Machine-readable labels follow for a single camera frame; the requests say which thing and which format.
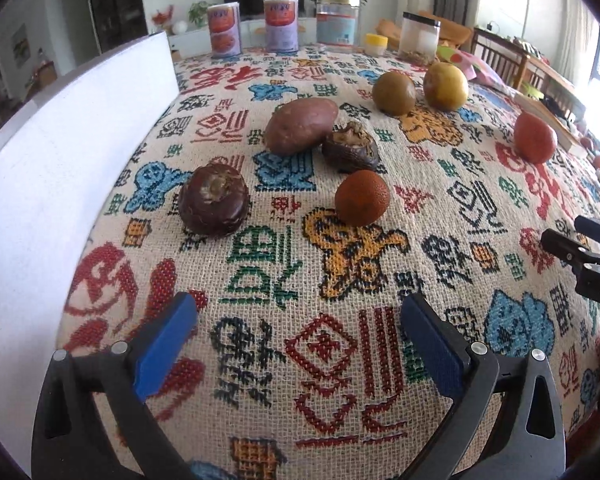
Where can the rough dark orange tangerine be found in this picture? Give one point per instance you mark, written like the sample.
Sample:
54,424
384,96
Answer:
362,197

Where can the pink snack bag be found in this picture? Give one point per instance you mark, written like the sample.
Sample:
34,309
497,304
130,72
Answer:
462,60

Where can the brownish green round fruit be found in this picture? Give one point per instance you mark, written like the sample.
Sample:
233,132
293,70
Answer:
393,92

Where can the printed woven tablecloth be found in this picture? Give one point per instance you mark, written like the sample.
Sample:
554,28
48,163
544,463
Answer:
300,270

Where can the orange cloth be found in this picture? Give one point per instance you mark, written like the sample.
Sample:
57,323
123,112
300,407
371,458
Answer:
445,32

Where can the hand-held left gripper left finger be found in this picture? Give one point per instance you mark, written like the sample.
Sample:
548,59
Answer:
165,345

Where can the smooth orange tangerine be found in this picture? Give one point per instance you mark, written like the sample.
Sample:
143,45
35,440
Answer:
535,137

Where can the clear glass jar with label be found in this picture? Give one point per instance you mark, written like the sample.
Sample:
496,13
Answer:
336,20

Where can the wooden chair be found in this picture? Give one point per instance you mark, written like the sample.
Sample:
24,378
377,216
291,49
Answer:
500,55

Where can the small jar with yellow lid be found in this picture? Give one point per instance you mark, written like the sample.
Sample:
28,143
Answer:
375,44

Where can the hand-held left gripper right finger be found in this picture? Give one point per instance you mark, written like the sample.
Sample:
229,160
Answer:
432,350

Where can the wooden table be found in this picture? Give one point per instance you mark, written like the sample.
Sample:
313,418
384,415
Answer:
555,77

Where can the small green leafy plant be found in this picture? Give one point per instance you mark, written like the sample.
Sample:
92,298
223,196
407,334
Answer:
197,12

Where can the dark tall cabinet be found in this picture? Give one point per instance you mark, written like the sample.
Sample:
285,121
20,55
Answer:
115,5

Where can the clear plastic jar black lid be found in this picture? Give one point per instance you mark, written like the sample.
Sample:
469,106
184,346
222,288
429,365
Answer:
419,35

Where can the round dark brown taro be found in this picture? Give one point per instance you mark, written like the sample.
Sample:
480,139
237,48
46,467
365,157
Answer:
212,200

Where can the red flower plant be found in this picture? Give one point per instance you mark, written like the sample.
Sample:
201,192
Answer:
162,15

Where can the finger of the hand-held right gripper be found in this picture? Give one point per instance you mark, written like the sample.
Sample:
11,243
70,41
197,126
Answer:
560,246
597,230

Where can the reddish brown sweet potato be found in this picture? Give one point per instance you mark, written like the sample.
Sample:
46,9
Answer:
302,125

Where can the white board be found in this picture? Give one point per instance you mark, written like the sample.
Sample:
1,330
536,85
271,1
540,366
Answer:
55,175

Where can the cracked dark brown taro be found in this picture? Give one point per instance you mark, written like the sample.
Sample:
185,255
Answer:
350,147

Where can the yellow pear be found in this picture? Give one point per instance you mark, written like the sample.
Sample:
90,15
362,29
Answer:
445,85

